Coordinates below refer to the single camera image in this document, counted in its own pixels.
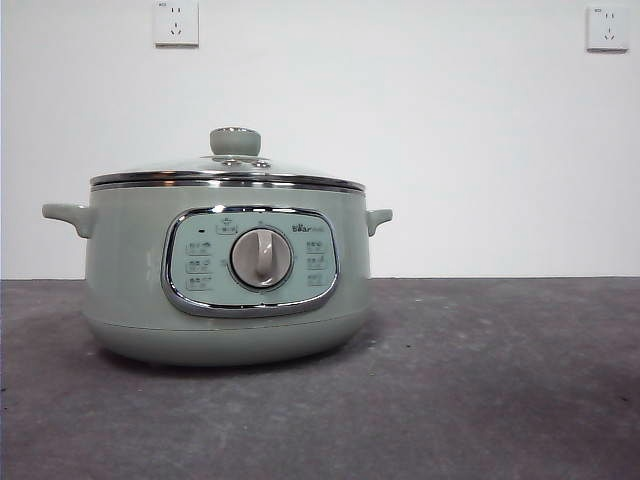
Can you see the glass pot lid green knob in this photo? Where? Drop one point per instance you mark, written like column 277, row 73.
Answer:
column 235, row 142

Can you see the pale green electric cooking pot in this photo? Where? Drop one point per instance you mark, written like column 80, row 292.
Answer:
column 125, row 270

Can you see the white wall socket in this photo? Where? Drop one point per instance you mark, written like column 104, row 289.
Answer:
column 176, row 24
column 607, row 29

